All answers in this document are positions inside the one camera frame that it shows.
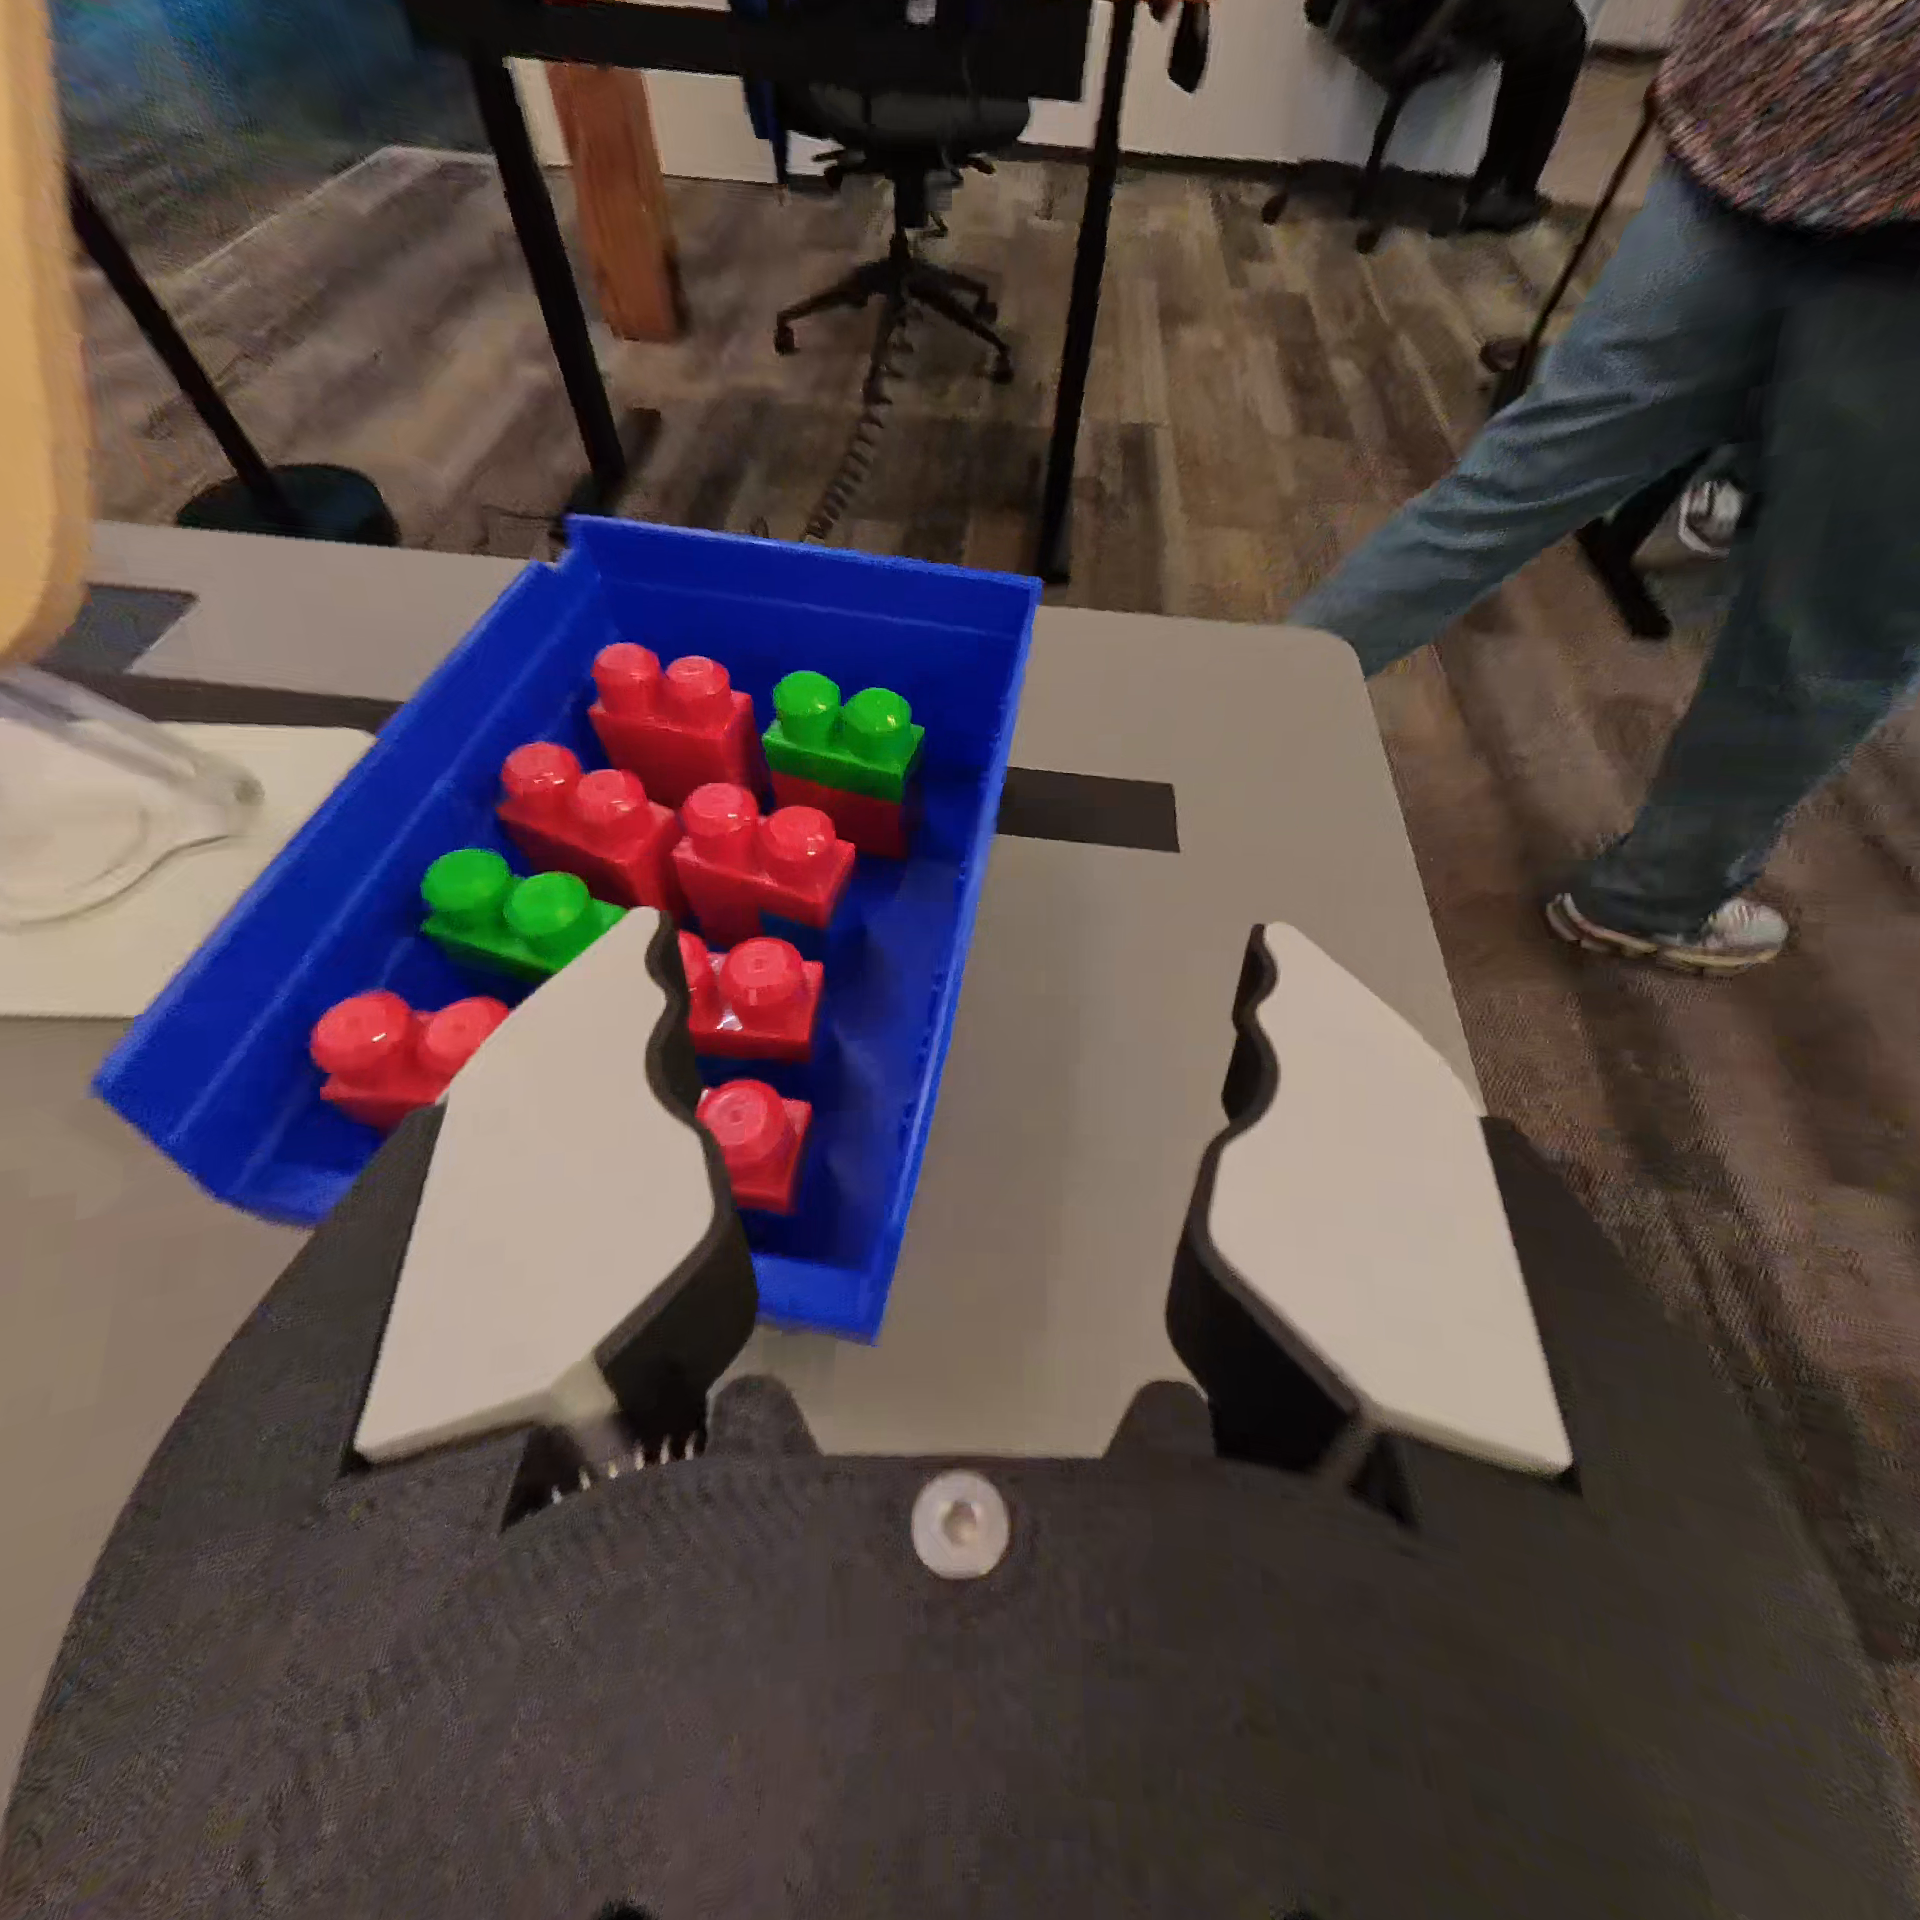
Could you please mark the black framed desk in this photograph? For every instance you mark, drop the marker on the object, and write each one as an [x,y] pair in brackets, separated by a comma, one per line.
[557,301]

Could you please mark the brown wooden post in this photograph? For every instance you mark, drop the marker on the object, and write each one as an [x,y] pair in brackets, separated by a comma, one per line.
[622,211]

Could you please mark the black stanchion with round base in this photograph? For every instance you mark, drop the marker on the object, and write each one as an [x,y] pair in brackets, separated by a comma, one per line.
[294,504]

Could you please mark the tan wooden panel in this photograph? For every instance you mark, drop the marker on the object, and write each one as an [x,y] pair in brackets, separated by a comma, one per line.
[38,330]

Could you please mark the black tape strip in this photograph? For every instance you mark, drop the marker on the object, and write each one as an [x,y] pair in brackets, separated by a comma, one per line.
[1088,810]

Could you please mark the white mat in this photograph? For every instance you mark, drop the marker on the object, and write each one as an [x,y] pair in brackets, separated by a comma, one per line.
[224,902]

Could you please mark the heap of red green toy blocks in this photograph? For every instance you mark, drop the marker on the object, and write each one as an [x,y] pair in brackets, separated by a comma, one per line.
[735,863]

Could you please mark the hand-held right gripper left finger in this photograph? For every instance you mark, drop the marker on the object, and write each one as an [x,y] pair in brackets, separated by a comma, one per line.
[517,1230]

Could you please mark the blue plastic bin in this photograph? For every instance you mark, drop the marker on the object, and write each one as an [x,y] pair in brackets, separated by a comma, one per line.
[840,623]

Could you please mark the black office chair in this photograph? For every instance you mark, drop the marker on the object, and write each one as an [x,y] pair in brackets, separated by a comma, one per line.
[908,112]

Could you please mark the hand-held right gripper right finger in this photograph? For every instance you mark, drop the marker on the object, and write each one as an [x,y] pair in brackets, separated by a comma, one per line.
[1381,1215]

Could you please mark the clear plastic container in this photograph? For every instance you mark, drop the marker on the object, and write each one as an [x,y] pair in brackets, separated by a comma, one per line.
[89,810]

